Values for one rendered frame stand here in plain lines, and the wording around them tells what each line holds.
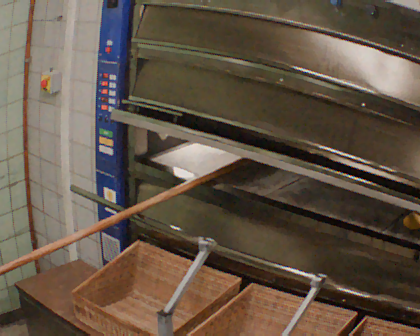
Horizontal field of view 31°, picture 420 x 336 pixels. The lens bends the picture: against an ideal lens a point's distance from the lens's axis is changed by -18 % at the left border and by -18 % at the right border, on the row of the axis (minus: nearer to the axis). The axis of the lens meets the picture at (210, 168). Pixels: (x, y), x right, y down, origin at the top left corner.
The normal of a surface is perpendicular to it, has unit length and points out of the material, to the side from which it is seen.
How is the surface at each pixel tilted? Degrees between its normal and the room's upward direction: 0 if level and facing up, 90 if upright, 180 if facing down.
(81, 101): 90
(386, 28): 90
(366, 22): 90
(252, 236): 70
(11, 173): 90
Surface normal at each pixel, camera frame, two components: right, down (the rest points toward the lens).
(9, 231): 0.75, 0.24
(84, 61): -0.66, 0.26
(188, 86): -0.61, -0.07
